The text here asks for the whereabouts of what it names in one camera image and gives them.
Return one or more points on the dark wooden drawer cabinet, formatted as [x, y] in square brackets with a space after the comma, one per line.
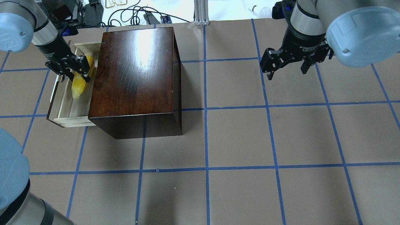
[137, 87]

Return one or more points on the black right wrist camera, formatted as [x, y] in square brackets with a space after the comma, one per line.
[283, 9]

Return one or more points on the gold wire rack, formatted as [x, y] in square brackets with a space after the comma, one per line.
[114, 3]

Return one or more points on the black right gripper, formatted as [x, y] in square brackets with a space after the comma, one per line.
[302, 42]

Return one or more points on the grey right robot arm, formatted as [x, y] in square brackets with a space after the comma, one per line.
[357, 32]

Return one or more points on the aluminium frame post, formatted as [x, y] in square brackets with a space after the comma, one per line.
[201, 15]

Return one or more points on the black equipment pile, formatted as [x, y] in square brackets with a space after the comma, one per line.
[88, 15]

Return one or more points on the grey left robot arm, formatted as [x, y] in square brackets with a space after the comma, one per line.
[23, 22]

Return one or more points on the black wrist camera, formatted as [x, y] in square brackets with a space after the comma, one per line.
[283, 9]
[67, 29]

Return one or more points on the black power adapter with cable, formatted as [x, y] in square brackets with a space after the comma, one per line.
[139, 15]

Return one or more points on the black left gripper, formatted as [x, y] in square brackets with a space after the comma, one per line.
[55, 48]

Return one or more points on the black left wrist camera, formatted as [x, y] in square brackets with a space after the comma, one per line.
[67, 29]

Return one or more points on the white light bulb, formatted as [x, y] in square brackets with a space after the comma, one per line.
[258, 8]

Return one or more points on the yellow corn cob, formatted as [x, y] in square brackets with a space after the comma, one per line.
[79, 84]

